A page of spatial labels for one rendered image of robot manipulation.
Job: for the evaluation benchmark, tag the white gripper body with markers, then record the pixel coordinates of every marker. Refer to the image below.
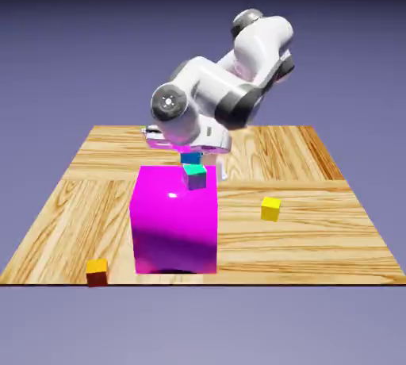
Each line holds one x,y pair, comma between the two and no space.
213,136

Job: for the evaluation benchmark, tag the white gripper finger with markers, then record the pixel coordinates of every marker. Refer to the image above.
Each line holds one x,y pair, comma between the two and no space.
222,166

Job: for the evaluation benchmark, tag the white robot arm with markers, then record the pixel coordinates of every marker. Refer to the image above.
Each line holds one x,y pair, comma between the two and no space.
222,85

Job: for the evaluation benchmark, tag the small teal cube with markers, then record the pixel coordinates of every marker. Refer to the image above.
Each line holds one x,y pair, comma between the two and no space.
195,176

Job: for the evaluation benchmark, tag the small blue cube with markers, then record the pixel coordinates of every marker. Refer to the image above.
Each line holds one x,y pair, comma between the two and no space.
191,158

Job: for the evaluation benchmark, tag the small yellow cube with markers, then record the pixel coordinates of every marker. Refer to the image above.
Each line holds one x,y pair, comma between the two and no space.
271,209

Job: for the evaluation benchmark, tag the small orange cube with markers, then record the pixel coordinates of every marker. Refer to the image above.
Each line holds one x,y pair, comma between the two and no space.
97,272

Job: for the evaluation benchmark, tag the large magenta box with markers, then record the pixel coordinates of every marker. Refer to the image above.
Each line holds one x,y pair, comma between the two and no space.
174,222

